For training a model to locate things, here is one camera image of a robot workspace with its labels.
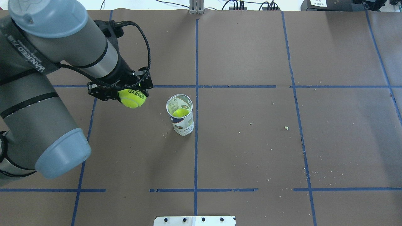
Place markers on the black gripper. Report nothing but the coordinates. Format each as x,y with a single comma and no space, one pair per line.
123,74

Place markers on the yellow tennis ball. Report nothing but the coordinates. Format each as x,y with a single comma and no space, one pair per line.
131,98

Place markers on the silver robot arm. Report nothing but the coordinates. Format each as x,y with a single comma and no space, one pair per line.
39,37

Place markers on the clear tennis ball can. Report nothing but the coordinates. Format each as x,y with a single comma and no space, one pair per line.
183,126

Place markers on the tennis ball inside can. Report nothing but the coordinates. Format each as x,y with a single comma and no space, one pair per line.
180,113

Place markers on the black desktop computer box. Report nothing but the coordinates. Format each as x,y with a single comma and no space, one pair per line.
331,5

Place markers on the aluminium frame post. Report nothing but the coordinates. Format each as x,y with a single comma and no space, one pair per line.
196,7

